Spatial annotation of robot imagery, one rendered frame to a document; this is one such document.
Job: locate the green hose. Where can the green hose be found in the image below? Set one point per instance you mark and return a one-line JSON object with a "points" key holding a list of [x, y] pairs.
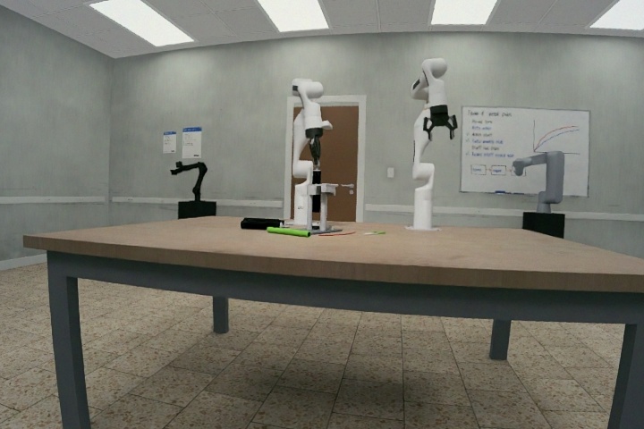
{"points": [[289, 232]]}

